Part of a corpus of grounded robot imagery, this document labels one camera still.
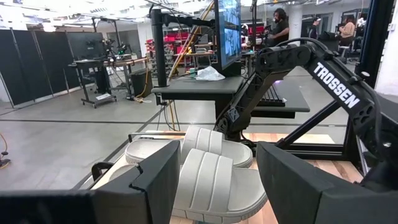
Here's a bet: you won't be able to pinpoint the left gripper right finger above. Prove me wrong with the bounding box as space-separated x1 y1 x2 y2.
256 141 363 224

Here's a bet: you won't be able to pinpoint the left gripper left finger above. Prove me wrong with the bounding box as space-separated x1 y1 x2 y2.
93 140 182 224

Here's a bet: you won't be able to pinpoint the grey foam slide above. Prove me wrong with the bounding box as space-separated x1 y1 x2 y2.
124 126 254 169
172 148 268 224

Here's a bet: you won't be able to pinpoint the wooden shelf black metal legs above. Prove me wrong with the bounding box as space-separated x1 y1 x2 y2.
90 130 280 224

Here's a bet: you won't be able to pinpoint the black keyboard tray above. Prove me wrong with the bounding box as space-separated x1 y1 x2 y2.
251 79 311 119

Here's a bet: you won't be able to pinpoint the black backlit keyboard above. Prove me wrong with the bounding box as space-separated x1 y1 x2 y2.
259 83 287 108

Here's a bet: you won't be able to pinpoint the black computer tower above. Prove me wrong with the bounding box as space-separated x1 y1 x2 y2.
130 68 153 98

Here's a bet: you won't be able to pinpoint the black desk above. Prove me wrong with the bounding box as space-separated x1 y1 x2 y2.
151 76 246 119

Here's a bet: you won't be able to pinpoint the black rolling cart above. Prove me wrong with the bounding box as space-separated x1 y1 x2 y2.
67 30 118 109

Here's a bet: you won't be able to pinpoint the white plastic bag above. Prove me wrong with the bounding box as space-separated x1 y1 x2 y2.
195 65 226 82

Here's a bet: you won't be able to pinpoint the black monitor pole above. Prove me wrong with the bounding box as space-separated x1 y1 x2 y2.
150 8 215 88

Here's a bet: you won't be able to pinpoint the red storage bin rack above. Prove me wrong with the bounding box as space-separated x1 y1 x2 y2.
146 29 200 65

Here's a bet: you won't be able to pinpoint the yellow diagonal pole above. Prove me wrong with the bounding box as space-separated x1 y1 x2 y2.
167 0 216 80

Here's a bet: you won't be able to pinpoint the person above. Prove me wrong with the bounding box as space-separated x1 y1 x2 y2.
266 8 290 47
338 15 357 47
307 17 323 40

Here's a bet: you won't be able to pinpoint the black computer monitor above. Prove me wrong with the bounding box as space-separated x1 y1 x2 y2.
213 0 243 74

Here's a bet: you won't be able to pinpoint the yellow power cable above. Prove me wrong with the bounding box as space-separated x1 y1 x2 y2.
133 70 153 104

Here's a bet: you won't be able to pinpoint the black partition panel wall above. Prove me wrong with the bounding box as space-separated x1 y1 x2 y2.
0 28 82 107

